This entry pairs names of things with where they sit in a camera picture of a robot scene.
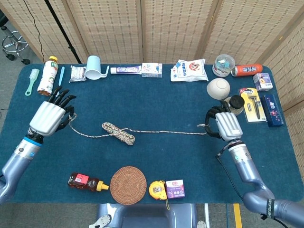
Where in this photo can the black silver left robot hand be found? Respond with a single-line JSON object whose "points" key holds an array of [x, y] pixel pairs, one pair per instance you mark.
{"points": [[46, 118]]}

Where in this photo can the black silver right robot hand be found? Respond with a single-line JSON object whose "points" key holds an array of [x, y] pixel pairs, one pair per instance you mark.
{"points": [[228, 126]]}

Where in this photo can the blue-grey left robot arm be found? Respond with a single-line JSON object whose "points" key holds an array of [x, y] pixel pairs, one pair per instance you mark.
{"points": [[16, 164]]}

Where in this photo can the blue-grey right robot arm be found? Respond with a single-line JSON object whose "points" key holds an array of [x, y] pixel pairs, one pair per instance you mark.
{"points": [[247, 168]]}

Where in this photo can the glass jar black lid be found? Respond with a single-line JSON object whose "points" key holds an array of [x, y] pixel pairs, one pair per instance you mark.
{"points": [[237, 102]]}

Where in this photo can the razor in yellow package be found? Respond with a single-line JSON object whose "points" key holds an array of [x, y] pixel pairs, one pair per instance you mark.
{"points": [[253, 105]]}

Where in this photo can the beige bowl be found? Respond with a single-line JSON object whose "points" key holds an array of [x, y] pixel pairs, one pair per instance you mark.
{"points": [[218, 88]]}

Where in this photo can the white juice bottle yellow cap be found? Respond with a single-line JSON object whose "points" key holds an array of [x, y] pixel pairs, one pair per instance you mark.
{"points": [[47, 78]]}

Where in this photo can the light blue toothbrush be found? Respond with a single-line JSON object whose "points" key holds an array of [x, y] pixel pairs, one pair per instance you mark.
{"points": [[61, 77]]}

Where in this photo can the green plastic brush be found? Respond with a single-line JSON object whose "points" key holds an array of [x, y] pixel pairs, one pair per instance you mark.
{"points": [[34, 74]]}

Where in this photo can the dark blue long box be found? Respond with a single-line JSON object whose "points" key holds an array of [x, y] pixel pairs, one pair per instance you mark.
{"points": [[273, 111]]}

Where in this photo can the small purple white box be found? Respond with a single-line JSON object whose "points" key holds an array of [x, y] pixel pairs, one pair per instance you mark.
{"points": [[262, 82]]}

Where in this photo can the orange drink can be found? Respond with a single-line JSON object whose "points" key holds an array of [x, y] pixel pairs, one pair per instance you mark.
{"points": [[248, 69]]}

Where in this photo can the clear jar of clips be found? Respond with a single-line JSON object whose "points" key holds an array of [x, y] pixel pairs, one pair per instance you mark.
{"points": [[222, 65]]}

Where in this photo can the white printed plastic bag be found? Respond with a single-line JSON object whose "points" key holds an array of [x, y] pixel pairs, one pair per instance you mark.
{"points": [[190, 71]]}

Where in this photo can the light blue plastic cup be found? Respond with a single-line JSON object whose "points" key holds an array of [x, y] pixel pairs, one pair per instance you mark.
{"points": [[92, 67]]}

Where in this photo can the honey bottle yellow nozzle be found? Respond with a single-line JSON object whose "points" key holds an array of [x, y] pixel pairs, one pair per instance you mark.
{"points": [[83, 181]]}

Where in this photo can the chrome stool base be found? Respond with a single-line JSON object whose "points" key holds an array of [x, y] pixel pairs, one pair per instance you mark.
{"points": [[14, 46]]}

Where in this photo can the dark blue table mat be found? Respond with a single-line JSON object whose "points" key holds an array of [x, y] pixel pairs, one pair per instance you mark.
{"points": [[154, 161]]}

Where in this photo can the purple soap box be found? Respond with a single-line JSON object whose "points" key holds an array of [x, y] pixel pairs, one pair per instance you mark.
{"points": [[175, 189]]}

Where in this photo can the black tripod pole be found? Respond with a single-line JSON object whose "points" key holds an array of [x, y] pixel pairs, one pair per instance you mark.
{"points": [[62, 31]]}

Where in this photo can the white purple toothpaste tube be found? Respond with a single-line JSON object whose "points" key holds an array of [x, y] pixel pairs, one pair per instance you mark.
{"points": [[126, 70]]}

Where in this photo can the white blue carton box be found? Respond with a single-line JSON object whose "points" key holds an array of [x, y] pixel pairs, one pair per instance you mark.
{"points": [[152, 70]]}

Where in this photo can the yellow tape measure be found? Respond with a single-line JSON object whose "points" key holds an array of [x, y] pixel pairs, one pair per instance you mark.
{"points": [[156, 190]]}

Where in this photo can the white perforated metal plate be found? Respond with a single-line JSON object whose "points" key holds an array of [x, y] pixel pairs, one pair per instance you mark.
{"points": [[103, 221], [202, 224]]}

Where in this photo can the round woven rattan coaster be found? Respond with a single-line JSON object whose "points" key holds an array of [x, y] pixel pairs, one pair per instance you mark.
{"points": [[128, 185]]}

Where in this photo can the bamboo folding screen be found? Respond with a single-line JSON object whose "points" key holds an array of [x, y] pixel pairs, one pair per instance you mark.
{"points": [[166, 28]]}

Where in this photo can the blue-grey robot torso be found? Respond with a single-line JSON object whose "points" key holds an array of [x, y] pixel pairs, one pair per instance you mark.
{"points": [[147, 213]]}

